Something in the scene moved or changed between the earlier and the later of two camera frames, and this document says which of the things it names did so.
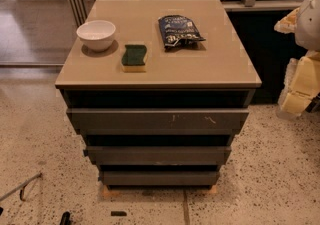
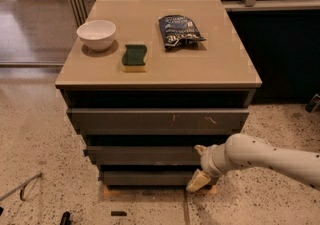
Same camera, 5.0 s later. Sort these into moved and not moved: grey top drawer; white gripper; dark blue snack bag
Moved: white gripper
Not moved: dark blue snack bag; grey top drawer
